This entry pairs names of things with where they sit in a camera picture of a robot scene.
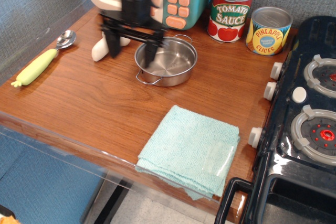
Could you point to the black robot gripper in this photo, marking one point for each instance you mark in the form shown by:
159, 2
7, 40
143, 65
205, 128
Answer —
133, 21

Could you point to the red and white plush mushroom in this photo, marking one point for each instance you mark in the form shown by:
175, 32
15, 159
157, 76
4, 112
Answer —
100, 49

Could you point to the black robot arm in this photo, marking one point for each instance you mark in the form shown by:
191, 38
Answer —
133, 21

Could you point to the small steel pot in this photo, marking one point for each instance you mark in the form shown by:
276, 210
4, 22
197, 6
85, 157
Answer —
172, 64

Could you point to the tomato sauce can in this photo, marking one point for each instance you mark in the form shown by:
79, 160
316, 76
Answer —
227, 19

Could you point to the light blue folded cloth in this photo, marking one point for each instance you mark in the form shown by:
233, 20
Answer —
191, 151

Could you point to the pineapple slices can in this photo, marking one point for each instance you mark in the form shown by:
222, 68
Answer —
268, 30

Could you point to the black toy stove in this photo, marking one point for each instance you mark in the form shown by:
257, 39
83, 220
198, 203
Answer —
294, 169

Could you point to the spoon with green handle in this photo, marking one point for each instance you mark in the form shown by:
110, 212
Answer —
38, 65

